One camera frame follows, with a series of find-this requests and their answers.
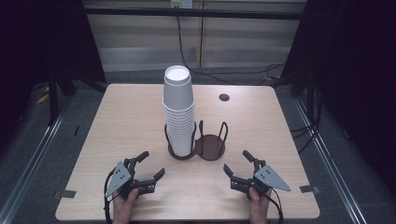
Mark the black metal stand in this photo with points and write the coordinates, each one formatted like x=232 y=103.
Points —
x=310 y=99
x=53 y=99

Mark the grey tape piece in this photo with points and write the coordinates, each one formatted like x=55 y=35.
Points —
x=309 y=189
x=64 y=194

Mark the yellow floor tape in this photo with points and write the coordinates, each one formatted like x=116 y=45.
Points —
x=42 y=99

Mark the metal floor rail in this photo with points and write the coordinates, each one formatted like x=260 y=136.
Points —
x=331 y=165
x=34 y=160

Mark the small black tape strip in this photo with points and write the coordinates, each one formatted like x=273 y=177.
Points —
x=76 y=130

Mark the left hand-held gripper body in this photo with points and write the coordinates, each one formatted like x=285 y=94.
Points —
x=120 y=179

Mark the dark round table grommet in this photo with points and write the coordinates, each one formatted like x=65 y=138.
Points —
x=224 y=97

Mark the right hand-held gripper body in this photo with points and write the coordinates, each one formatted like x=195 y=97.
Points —
x=267 y=179

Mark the person's right hand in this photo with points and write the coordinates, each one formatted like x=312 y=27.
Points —
x=258 y=208

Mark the stack of white cups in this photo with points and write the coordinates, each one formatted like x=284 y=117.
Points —
x=179 y=102

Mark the person's left hand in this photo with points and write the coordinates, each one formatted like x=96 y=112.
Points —
x=123 y=210

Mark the black horizontal bar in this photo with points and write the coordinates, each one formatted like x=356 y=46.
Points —
x=193 y=13

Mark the black curtain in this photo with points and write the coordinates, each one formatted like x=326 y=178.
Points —
x=355 y=62
x=40 y=37

